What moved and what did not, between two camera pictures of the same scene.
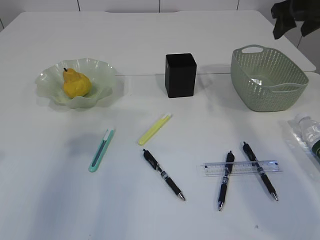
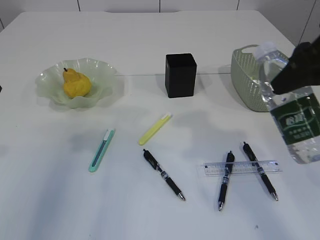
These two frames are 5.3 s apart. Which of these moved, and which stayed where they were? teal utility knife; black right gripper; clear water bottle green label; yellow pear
Moved: black right gripper; clear water bottle green label
Stayed: yellow pear; teal utility knife
